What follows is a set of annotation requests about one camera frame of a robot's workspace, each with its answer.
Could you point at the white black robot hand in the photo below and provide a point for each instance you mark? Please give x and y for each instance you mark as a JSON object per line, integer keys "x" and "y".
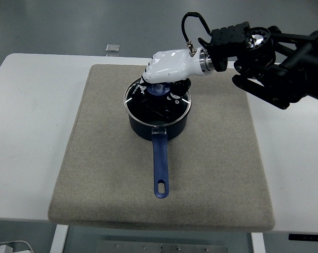
{"x": 172, "y": 64}

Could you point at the glass lid with blue knob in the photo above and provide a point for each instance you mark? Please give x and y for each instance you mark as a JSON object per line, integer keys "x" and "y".
{"x": 157, "y": 89}

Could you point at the small silver floor plate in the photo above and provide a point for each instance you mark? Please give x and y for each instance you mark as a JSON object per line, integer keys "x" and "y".
{"x": 113, "y": 48}

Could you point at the beige fabric mat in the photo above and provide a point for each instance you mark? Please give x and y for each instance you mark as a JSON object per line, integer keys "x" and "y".
{"x": 214, "y": 158}

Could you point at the grey metal plate with screws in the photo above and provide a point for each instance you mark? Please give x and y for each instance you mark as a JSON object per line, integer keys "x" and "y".
{"x": 122, "y": 247}

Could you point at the white table leg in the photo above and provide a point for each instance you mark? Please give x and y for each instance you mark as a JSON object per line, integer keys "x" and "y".
{"x": 257, "y": 243}
{"x": 59, "y": 239}

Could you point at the black table control panel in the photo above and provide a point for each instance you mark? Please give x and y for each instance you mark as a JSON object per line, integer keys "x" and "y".
{"x": 306, "y": 237}

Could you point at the white power adapter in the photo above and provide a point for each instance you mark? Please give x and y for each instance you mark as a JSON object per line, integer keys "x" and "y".
{"x": 5, "y": 249}

